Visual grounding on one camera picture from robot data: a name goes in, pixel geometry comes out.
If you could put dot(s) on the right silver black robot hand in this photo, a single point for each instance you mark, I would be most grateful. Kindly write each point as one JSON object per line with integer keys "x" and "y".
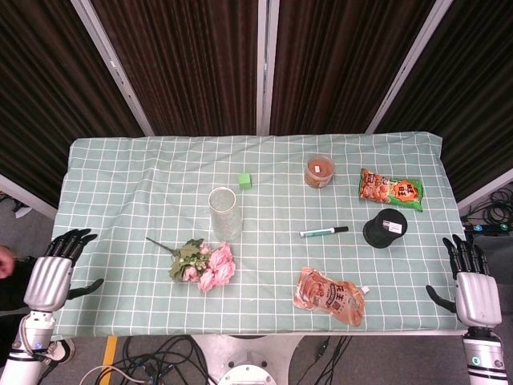
{"x": 477, "y": 294}

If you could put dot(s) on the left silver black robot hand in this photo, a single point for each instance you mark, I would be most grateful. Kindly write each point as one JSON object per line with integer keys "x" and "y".
{"x": 47, "y": 280}

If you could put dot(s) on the pink artificial flower bouquet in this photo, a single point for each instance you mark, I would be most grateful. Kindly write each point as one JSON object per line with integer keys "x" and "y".
{"x": 204, "y": 264}

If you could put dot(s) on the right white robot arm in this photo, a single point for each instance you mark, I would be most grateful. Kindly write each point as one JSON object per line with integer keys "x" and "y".
{"x": 483, "y": 355}

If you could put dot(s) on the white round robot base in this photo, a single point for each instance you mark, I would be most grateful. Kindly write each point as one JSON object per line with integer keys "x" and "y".
{"x": 244, "y": 367}

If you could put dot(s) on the person's hand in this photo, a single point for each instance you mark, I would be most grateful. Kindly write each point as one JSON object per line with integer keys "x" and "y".
{"x": 5, "y": 262}

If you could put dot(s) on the clear glass cup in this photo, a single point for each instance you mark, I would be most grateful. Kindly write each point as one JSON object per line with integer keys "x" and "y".
{"x": 225, "y": 214}

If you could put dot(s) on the black round container with label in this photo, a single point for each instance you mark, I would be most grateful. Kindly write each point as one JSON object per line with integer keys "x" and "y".
{"x": 384, "y": 232}

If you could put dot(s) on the green white checked tablecloth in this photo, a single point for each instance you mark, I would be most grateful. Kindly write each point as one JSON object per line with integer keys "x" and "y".
{"x": 140, "y": 192}

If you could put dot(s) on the green orange snack bag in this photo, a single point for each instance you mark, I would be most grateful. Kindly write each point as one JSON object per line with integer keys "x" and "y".
{"x": 390, "y": 189}

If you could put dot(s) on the orange spouted sauce pouch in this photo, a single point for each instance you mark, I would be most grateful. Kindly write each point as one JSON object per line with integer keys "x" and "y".
{"x": 329, "y": 296}

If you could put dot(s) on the green white marker pen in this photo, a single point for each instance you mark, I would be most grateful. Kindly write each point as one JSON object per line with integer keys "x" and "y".
{"x": 323, "y": 232}

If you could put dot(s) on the round jar with brown contents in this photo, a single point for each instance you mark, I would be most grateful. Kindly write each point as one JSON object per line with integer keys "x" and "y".
{"x": 319, "y": 171}

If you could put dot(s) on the green cube block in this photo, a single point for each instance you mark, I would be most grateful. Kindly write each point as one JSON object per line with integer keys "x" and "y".
{"x": 245, "y": 180}

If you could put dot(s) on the silver partition frame post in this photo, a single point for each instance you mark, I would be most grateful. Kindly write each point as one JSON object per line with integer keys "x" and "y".
{"x": 266, "y": 66}
{"x": 405, "y": 66}
{"x": 111, "y": 64}

